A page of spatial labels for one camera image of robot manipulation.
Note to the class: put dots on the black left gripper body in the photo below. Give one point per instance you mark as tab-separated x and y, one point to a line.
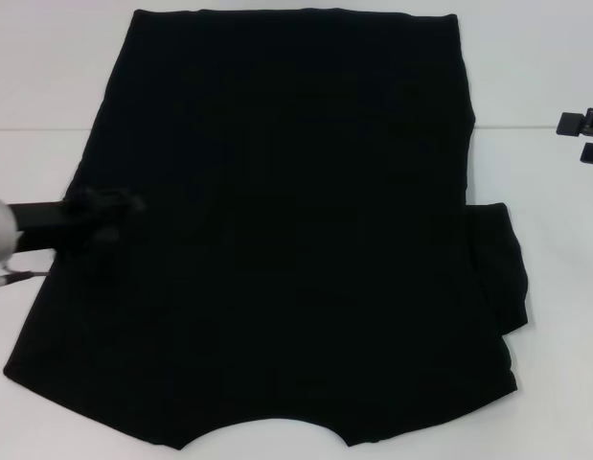
42	225

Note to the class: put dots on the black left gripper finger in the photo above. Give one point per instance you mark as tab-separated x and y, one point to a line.
103	234
109	203

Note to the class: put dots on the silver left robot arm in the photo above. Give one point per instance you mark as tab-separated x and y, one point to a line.
0	230

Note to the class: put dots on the black t-shirt with white print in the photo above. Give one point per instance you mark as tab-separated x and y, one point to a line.
301	239

